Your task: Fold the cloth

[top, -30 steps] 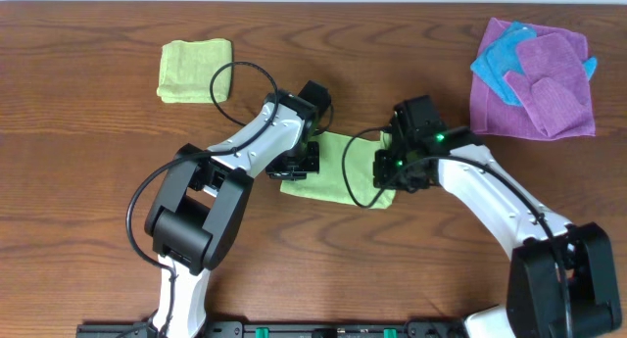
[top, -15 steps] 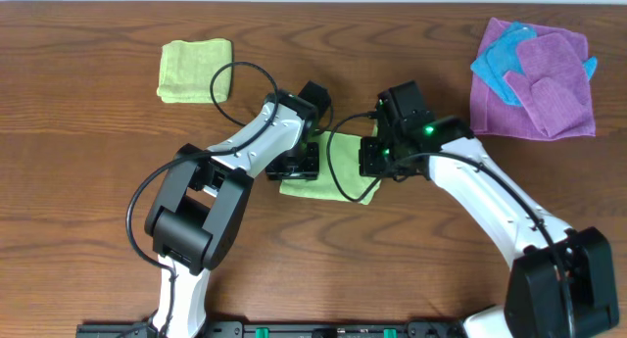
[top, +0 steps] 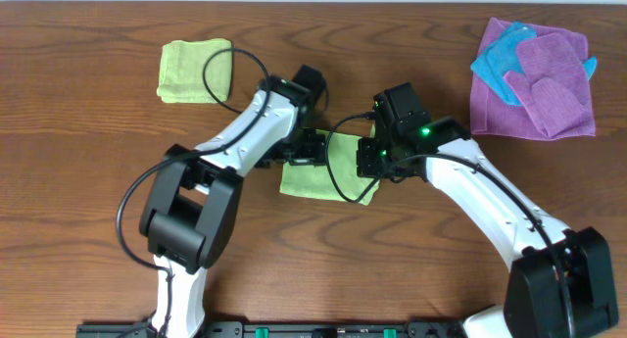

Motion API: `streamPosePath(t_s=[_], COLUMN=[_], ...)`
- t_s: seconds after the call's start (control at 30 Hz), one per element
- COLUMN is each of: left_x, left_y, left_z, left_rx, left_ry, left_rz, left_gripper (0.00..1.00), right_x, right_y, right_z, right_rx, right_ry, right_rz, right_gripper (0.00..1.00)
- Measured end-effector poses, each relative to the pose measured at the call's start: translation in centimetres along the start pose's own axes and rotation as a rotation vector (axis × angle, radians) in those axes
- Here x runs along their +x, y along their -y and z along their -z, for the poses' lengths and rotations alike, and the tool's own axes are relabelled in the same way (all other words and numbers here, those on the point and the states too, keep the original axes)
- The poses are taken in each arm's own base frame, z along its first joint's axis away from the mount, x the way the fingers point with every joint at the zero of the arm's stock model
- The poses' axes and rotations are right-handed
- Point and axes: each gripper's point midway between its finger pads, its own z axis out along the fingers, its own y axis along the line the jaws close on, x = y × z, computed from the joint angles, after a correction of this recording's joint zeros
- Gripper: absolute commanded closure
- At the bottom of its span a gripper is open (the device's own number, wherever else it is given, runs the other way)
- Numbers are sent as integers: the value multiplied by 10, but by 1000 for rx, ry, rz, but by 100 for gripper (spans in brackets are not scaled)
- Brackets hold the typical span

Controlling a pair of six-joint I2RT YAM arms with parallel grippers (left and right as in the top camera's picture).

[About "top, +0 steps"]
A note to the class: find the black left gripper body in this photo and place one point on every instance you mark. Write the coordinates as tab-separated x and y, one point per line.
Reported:
308	149

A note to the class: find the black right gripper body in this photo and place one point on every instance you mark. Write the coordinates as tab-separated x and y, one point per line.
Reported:
367	158

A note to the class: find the green cloth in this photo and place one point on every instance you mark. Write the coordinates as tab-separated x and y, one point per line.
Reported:
315	182
182	74

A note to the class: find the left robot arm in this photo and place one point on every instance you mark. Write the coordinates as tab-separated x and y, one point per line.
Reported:
192	206

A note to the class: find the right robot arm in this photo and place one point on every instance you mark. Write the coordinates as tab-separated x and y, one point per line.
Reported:
560	281

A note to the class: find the large purple cloth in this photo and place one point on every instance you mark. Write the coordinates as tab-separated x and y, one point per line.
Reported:
487	116

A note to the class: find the folded green cloth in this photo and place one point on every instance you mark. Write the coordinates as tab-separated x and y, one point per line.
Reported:
182	74

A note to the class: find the blue cloth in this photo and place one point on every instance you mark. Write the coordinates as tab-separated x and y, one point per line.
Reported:
499	55

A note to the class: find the small purple cloth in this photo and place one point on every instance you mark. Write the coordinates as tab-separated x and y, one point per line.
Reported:
553	89

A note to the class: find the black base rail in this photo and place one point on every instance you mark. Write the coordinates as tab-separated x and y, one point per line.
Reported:
236	329

